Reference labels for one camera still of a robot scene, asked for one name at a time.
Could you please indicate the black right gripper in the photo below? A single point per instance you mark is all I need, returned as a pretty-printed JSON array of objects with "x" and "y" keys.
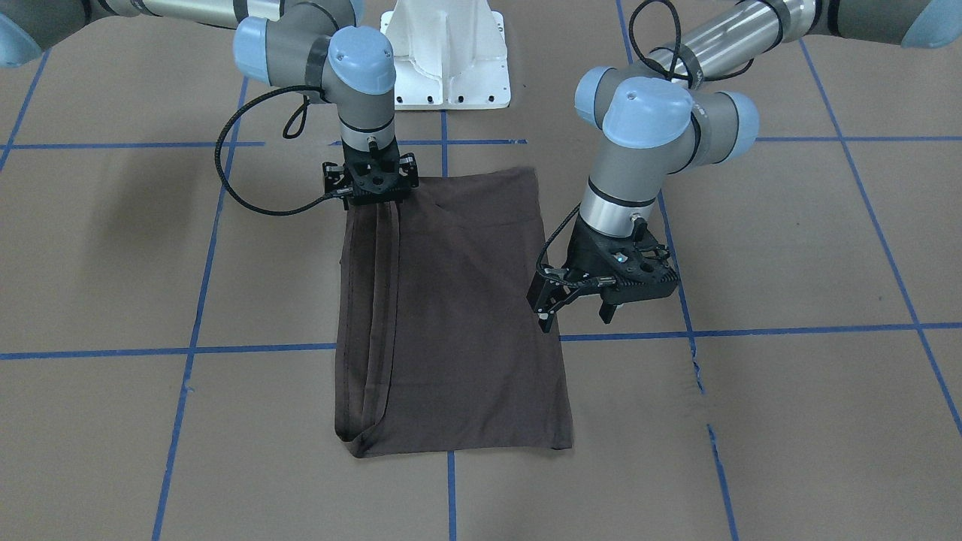
[{"x": 331, "y": 176}]

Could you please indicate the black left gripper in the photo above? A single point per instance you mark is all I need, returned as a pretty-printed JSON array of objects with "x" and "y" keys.
[{"x": 577, "y": 254}]

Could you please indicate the dark brown t-shirt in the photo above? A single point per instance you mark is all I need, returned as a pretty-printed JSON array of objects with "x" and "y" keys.
[{"x": 437, "y": 348}]

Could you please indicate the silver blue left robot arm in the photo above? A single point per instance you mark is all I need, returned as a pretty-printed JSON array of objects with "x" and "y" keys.
[{"x": 657, "y": 122}]

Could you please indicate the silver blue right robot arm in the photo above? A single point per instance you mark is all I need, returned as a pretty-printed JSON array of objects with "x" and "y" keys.
[{"x": 318, "y": 49}]

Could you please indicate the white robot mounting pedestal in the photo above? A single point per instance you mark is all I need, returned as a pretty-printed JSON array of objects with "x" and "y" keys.
[{"x": 449, "y": 55}]

